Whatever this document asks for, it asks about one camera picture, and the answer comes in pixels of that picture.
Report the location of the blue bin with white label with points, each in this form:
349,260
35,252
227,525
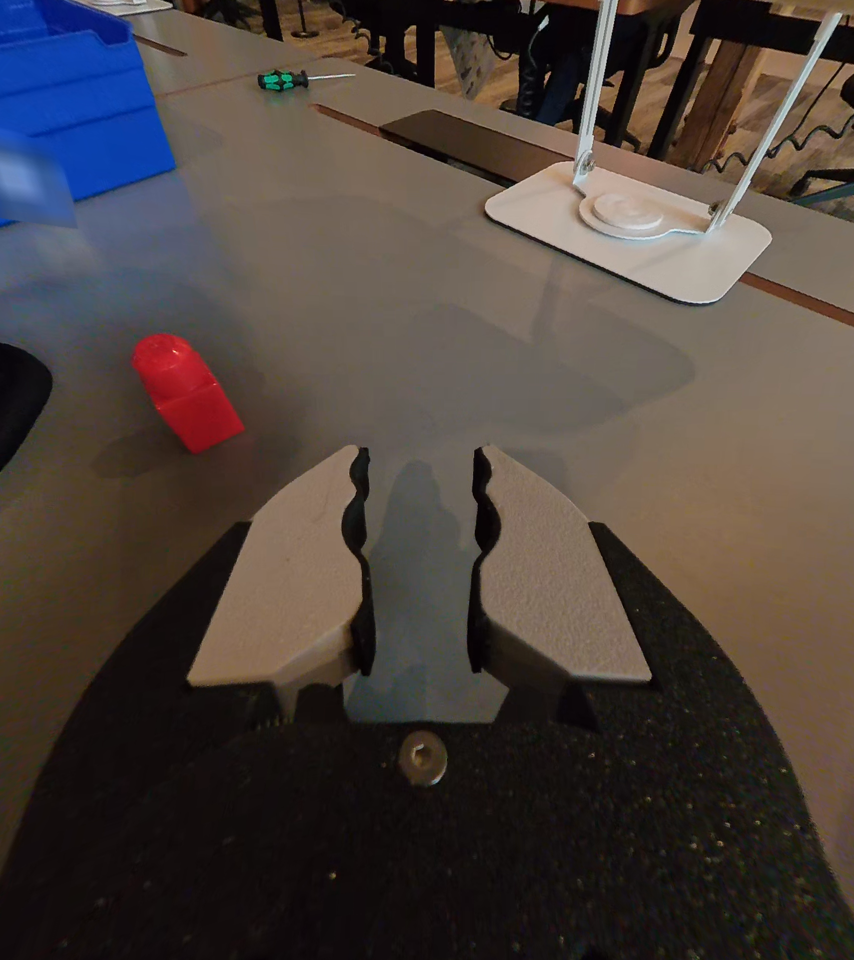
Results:
97,105

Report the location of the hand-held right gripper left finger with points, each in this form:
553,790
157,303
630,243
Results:
285,600

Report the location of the wooden desk leg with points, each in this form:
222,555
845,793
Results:
715,105

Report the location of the red single-stud mega block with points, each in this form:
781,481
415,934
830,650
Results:
187,398

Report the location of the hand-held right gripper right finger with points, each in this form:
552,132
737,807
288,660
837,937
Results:
562,600

